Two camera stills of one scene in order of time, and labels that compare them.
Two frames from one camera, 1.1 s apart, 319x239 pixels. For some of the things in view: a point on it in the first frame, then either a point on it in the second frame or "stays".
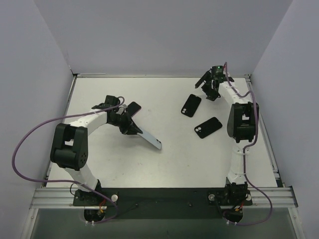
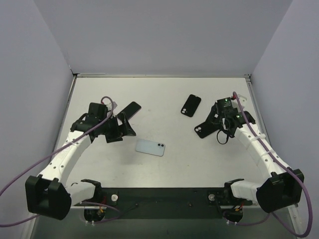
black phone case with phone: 208,127 stays
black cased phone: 191,105 stays
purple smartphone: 132,109 stays
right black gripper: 209,84 to 214,117
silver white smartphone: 155,143 to 150,147
